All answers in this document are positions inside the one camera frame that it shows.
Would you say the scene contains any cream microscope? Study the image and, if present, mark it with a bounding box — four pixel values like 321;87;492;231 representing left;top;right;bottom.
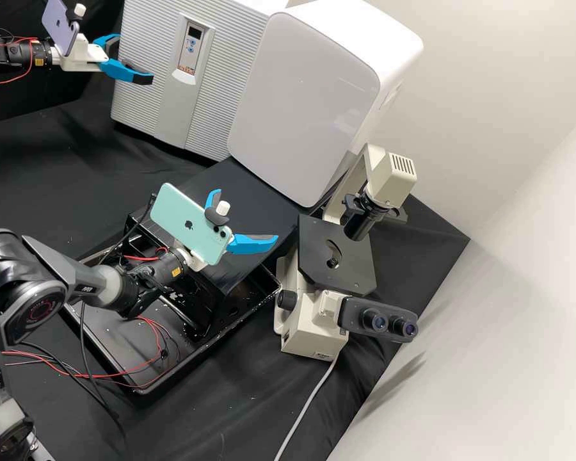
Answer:
273;142;420;359

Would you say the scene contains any black tray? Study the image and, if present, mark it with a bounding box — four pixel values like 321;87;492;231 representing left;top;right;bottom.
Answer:
60;249;283;396

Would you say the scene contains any right wrist camera phone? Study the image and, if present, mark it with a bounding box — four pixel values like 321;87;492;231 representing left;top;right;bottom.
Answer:
152;182;235;270

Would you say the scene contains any grey cable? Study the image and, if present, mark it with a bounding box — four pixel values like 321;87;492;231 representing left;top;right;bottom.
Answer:
273;353;340;461

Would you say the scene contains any wrist camera phone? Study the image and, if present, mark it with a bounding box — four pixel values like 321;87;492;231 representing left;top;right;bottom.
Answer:
152;182;235;270
42;0;88;53

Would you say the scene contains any white box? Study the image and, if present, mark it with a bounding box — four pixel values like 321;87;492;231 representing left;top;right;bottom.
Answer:
226;0;424;208

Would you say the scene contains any left wrist camera phone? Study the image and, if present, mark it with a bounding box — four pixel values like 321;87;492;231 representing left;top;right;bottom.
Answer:
42;0;88;53

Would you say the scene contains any white incubator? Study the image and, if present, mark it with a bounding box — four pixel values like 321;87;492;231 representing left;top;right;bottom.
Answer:
242;0;291;14

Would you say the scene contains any incubator door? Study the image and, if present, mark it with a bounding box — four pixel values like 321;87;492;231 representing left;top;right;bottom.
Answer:
109;0;275;163

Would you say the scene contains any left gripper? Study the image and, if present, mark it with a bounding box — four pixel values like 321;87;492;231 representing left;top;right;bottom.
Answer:
52;33;156;88

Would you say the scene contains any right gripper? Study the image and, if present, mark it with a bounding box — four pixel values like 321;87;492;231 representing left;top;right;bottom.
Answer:
182;189;278;273

